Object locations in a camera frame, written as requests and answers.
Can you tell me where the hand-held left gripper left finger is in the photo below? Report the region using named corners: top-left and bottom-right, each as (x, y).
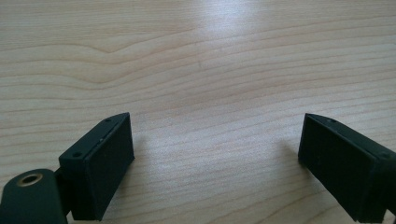
top-left (55, 112), bottom-right (135, 222)

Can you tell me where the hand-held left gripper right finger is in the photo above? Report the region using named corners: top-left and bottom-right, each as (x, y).
top-left (297, 113), bottom-right (396, 224)

